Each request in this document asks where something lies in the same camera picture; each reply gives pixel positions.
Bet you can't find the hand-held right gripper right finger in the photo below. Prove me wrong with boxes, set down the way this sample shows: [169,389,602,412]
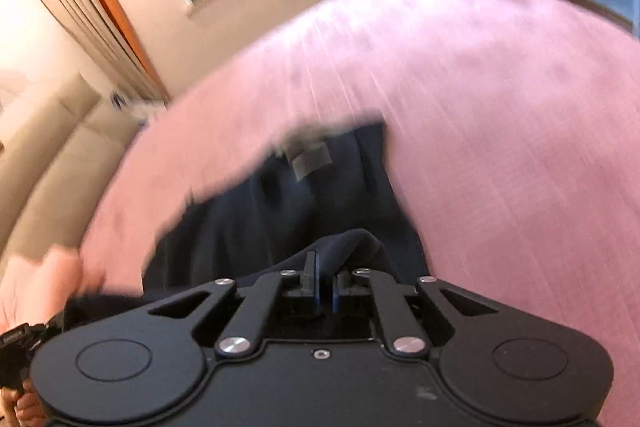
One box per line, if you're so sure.
[331,268,496,356]

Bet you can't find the pink bedspread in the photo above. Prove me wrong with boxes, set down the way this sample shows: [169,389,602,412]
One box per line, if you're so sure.
[80,0,640,427]

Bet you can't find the beige curtain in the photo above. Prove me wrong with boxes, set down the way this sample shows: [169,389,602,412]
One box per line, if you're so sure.
[19,0,157,104]

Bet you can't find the white bedside object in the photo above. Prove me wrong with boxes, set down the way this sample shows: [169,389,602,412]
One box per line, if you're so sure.
[111,91,167,120]

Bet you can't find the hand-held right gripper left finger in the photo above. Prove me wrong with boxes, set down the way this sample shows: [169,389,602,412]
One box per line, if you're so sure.
[147,251,321,358]

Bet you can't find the person's left hand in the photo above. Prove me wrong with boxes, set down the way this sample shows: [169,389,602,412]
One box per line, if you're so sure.
[0,384,50,427]

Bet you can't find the dark navy striped hoodie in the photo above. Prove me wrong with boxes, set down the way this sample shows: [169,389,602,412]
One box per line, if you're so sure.
[64,119,432,329]

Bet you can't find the folded pink quilt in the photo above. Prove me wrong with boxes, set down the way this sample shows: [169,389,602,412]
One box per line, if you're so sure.
[0,249,109,334]

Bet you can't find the beige padded headboard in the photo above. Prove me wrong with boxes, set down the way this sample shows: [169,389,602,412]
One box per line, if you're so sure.
[0,73,169,269]

